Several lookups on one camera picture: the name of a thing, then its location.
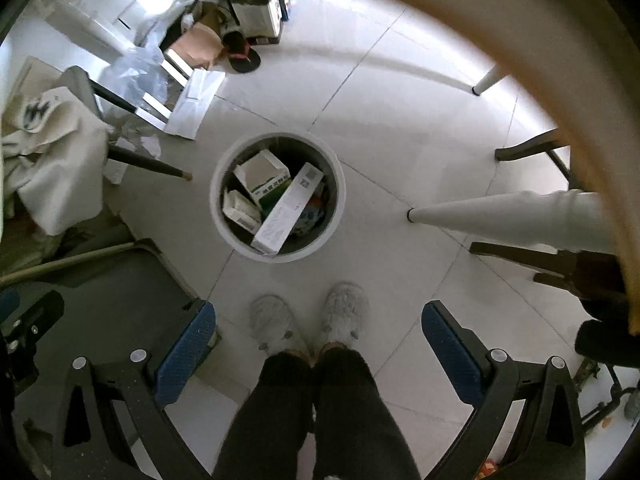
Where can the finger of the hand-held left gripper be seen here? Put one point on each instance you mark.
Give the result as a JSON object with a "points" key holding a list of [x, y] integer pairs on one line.
{"points": [[35, 315]]}

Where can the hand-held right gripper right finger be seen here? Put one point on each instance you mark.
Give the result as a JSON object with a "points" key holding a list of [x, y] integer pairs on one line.
{"points": [[452, 355]]}

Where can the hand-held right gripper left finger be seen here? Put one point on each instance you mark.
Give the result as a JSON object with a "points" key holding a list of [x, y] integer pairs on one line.
{"points": [[187, 350]]}

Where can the small beige white box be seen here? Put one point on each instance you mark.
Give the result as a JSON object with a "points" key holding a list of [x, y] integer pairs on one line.
{"points": [[242, 210]]}

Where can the long white box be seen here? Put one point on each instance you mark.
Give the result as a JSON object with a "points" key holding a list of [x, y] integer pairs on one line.
{"points": [[285, 210]]}

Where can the white box with green print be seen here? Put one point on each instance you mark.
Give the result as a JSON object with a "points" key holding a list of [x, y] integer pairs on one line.
{"points": [[262, 177]]}

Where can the white round bin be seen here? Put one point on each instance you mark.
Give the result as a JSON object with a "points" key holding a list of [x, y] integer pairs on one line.
{"points": [[295, 155]]}

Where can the grey fluffy slipper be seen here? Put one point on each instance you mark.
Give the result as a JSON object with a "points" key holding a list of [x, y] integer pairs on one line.
{"points": [[275, 322], [345, 312]]}

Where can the person's dark pants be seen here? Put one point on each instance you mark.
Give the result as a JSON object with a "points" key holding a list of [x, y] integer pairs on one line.
{"points": [[280, 410]]}

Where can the white table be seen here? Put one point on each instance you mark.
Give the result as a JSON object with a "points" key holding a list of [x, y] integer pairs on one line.
{"points": [[500, 215]]}

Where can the black jacket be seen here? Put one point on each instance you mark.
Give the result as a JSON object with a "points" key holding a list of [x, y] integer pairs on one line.
{"points": [[610, 340]]}

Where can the chair with black legs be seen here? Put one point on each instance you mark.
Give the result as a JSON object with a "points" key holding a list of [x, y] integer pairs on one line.
{"points": [[150, 164]]}

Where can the clear plastic sheet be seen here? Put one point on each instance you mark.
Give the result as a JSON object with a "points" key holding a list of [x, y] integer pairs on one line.
{"points": [[132, 75]]}

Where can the black red cap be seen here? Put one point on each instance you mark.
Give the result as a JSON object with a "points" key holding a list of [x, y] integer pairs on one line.
{"points": [[242, 57]]}

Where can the flattened brown cardboard box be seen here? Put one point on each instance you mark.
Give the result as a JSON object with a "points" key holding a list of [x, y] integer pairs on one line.
{"points": [[200, 42]]}

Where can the white printed carton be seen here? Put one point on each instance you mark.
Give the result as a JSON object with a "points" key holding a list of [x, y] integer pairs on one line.
{"points": [[257, 10]]}

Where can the black metal frame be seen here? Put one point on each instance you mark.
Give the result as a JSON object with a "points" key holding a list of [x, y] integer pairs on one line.
{"points": [[607, 395]]}

